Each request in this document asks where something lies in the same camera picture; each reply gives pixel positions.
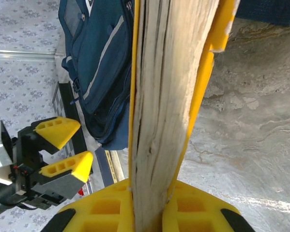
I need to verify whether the navy blue backpack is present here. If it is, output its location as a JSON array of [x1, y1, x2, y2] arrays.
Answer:
[[58, 0, 290, 152]]

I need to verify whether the aluminium frame post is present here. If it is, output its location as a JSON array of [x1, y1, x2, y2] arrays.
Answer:
[[0, 49, 61, 61]]

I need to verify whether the yellow book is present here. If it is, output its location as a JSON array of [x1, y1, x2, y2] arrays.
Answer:
[[127, 0, 241, 232]]

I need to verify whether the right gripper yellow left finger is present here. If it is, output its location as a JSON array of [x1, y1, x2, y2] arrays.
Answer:
[[42, 178, 136, 232]]

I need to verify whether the navy blue book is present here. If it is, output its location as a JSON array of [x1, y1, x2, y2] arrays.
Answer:
[[93, 146, 130, 191]]

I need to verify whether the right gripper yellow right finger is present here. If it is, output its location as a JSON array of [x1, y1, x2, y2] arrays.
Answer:
[[161, 180, 257, 232]]

